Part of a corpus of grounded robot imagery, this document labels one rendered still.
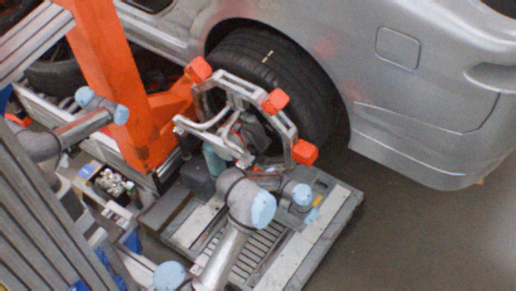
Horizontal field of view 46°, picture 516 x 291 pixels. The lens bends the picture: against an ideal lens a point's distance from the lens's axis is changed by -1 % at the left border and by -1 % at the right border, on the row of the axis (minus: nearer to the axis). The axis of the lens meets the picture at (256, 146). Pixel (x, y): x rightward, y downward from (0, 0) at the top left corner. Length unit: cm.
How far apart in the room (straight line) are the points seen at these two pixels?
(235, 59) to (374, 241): 136
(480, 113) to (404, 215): 135
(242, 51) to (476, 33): 101
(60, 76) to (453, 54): 240
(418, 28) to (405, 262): 160
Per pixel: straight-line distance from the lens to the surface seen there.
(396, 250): 339
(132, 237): 275
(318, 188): 336
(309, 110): 257
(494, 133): 235
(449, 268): 338
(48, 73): 379
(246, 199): 201
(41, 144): 217
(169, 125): 305
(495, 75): 221
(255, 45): 262
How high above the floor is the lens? 302
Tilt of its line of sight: 54 degrees down
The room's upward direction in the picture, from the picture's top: 9 degrees counter-clockwise
